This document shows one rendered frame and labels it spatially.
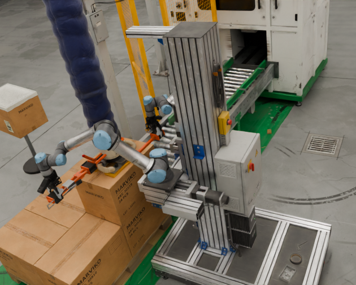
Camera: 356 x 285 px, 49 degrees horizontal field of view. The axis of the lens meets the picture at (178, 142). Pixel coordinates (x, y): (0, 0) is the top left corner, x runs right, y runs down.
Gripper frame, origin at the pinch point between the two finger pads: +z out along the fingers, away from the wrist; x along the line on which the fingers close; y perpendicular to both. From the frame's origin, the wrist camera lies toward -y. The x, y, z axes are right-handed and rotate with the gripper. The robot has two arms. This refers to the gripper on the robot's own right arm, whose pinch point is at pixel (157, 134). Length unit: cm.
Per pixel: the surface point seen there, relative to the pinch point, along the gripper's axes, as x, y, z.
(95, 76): -15, 32, -66
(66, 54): -24, 42, -85
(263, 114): -2, -213, 106
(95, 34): -118, -72, -49
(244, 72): -28, -220, 51
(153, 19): -214, -285, 13
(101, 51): -123, -79, -28
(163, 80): -198, -262, 107
